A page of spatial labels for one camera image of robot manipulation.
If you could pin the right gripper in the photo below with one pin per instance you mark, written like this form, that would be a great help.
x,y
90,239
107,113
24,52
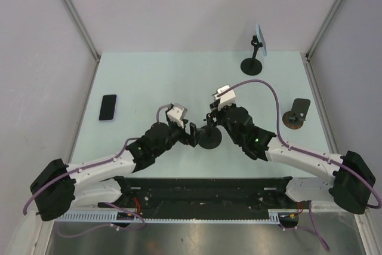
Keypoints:
x,y
218,113

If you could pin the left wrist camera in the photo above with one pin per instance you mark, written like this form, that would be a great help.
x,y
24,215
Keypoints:
x,y
176,114

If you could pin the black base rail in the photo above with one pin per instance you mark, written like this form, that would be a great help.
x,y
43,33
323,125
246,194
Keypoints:
x,y
207,196

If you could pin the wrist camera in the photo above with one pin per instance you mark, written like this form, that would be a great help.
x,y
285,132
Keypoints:
x,y
223,97
176,114

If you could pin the black stand with blue phone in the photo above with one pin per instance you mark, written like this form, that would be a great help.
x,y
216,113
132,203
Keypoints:
x,y
252,66

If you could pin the light blue phone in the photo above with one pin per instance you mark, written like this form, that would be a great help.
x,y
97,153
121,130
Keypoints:
x,y
261,40

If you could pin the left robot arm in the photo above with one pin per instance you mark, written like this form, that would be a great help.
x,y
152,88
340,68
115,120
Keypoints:
x,y
60,186

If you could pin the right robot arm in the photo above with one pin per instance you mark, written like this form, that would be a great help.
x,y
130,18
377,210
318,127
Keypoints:
x,y
350,179

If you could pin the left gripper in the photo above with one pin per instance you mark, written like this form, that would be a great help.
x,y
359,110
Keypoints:
x,y
195,134

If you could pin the white cable duct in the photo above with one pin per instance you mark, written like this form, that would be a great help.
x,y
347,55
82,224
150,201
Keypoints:
x,y
116,216

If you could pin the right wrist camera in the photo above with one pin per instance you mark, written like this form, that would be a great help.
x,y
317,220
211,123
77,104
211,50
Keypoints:
x,y
223,97

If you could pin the wooden base phone stand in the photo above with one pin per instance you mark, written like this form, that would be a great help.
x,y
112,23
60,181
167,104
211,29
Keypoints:
x,y
295,118

